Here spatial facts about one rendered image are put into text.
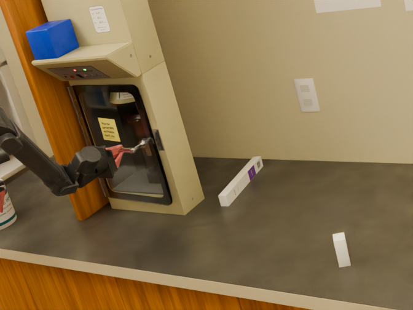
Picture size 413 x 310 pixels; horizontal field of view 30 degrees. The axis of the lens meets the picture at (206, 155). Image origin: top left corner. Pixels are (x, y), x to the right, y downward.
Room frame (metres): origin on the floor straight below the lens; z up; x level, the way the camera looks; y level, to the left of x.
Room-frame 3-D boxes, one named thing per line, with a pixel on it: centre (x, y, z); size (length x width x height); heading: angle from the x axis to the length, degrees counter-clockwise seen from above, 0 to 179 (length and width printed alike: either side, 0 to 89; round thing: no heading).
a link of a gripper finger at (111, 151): (2.18, 0.27, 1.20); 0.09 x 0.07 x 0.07; 139
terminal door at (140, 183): (2.28, 0.25, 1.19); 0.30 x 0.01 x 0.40; 45
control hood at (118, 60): (2.25, 0.27, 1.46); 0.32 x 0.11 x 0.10; 49
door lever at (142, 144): (2.20, 0.22, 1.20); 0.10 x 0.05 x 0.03; 45
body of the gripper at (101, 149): (2.13, 0.32, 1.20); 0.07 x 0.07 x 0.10; 49
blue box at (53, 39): (2.31, 0.35, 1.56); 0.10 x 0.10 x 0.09; 49
